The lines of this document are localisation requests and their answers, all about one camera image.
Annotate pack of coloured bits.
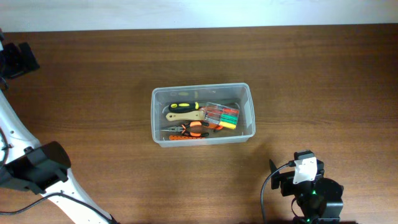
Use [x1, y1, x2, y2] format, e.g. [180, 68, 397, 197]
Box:
[204, 102, 240, 129]

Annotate small orange handled pliers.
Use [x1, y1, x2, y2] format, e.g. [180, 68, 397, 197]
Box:
[208, 123, 223, 133]

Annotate orange scraper wooden handle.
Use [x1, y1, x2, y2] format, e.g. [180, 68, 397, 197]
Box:
[165, 109, 205, 121]

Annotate orange black long-nose pliers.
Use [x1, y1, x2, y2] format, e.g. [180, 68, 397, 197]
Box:
[161, 121, 209, 138]

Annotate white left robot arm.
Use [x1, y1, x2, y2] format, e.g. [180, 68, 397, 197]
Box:
[1, 95, 116, 223]

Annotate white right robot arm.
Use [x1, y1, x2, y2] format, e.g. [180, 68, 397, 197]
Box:
[266, 150, 344, 224]

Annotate clear plastic storage box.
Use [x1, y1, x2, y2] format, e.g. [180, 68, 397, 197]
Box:
[151, 83, 256, 147]

